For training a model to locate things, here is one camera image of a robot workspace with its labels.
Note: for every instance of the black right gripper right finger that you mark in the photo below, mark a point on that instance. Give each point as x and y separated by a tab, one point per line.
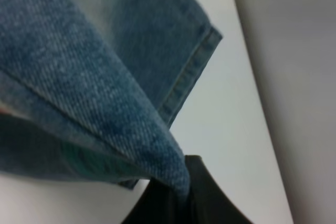
207	202

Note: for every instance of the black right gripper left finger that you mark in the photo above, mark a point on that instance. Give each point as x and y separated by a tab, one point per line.
157	205

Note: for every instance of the children's blue denim shorts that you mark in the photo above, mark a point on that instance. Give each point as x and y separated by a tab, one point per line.
90	88

